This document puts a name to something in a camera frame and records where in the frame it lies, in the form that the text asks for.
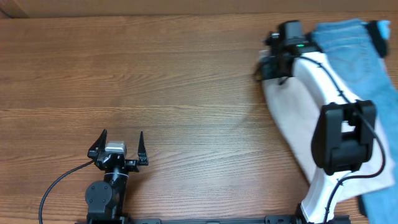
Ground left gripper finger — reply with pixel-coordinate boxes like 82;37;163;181
87;129;107;158
137;131;149;166

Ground beige shorts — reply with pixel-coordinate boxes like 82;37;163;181
262;52;396;202

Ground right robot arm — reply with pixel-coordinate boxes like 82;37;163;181
258;21;386;223

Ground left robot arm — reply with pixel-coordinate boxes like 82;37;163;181
85;130;149;223

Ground blue denim jeans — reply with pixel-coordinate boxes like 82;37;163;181
310;18;398;224

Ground black shirt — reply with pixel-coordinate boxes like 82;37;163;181
365;21;388;58

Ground light blue garment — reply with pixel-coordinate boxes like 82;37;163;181
377;20;391;40

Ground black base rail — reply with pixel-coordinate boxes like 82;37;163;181
74;214;352;224

